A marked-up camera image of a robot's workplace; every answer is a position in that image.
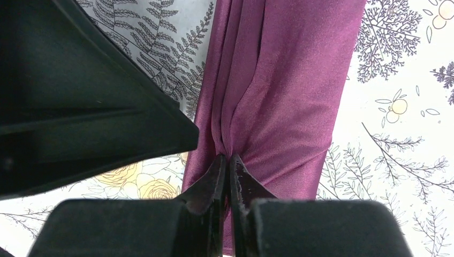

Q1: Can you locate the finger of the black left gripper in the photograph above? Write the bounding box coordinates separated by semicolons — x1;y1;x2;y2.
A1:
1;1;199;199

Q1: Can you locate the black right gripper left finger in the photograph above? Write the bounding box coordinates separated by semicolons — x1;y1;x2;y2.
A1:
29;155;226;256

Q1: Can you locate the purple cloth napkin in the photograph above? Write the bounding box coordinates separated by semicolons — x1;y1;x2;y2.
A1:
181;0;367;256

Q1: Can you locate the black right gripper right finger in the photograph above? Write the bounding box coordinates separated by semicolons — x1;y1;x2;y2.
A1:
229;155;411;257

